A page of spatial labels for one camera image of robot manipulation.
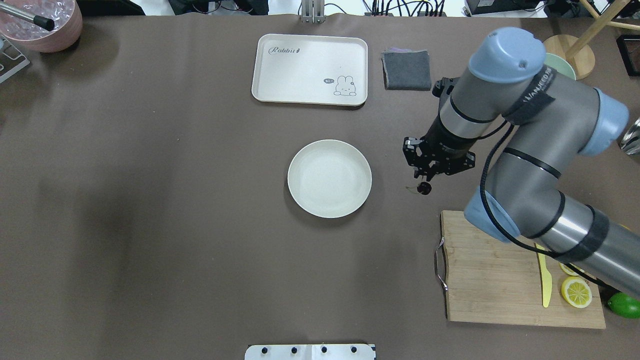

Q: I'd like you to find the lemon half upper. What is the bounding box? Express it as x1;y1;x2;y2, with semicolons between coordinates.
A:
558;263;586;277

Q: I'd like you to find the cream round plate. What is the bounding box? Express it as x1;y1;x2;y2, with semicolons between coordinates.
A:
286;139;373;219

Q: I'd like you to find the pink bowl with ice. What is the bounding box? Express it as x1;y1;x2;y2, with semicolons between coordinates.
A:
0;0;83;53

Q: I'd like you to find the mint green bowl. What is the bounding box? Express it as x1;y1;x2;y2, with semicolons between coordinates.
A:
544;52;577;80

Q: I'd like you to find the wooden cup stand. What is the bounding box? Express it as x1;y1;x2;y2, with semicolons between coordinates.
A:
542;0;639;80

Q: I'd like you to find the lemon half lower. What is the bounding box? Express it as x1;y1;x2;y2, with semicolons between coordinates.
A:
560;276;593;309

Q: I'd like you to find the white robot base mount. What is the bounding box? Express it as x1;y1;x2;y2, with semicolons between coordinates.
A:
244;342;377;360

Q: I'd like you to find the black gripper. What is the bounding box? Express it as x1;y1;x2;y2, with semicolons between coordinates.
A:
403;77;477;183

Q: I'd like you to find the grey folded cloth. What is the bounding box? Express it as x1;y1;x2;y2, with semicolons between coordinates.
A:
381;48;432;91

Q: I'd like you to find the aluminium frame post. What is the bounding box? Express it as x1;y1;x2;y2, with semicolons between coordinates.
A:
300;0;326;24

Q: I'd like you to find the green lime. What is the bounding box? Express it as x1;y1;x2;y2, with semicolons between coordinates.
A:
606;292;640;319

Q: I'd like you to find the metal muddler black tip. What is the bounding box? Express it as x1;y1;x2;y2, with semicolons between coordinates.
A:
0;2;55;32

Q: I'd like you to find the lemon half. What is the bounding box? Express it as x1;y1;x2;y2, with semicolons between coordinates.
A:
560;276;593;309
558;263;586;277

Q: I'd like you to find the dark red cherry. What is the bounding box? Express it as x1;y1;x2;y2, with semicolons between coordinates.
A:
405;181;432;196

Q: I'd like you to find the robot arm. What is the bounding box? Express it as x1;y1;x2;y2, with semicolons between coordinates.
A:
402;27;640;299

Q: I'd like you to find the white rabbit tray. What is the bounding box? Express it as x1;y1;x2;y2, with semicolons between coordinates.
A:
251;33;369;107

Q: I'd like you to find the metal ice scoop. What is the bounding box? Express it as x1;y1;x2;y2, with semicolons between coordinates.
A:
619;117;640;156

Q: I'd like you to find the yellow plastic knife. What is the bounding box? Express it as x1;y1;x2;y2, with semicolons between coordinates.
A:
534;243;553;308

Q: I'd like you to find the bamboo cutting board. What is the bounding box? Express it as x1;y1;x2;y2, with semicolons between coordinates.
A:
436;210;606;330

